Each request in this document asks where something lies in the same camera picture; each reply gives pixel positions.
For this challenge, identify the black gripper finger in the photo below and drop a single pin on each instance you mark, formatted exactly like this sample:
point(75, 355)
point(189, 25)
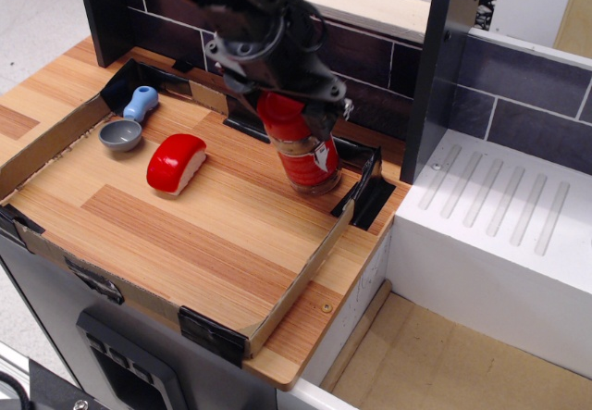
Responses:
point(321, 117)
point(239, 84)

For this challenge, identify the red and white toy sushi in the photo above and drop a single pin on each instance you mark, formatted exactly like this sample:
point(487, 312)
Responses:
point(175, 162)

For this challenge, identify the light wooden upper shelf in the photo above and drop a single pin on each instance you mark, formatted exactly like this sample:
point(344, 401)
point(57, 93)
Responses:
point(403, 19)

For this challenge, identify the dark grey vertical post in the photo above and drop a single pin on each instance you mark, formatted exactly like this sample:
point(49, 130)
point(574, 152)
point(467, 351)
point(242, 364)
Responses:
point(447, 28)

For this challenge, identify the grey oven control panel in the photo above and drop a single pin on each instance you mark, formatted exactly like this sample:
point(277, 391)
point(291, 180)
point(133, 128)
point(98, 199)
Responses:
point(138, 379)

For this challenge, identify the grey and blue measuring spoon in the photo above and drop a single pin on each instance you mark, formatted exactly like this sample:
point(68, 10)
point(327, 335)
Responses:
point(123, 135)

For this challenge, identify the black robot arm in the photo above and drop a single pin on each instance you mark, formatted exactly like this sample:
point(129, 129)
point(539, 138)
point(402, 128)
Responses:
point(250, 21)

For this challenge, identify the cardboard fence with black tape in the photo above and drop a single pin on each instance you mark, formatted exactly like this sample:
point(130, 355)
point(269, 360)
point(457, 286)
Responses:
point(237, 245)

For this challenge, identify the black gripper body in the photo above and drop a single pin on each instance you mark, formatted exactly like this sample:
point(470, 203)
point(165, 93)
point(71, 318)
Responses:
point(285, 62)

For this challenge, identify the red-lidded basil spice bottle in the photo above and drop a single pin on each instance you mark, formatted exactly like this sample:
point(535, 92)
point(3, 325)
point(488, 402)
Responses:
point(311, 165)

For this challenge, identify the white toy sink drainboard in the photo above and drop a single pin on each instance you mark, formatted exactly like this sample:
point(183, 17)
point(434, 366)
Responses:
point(500, 242)

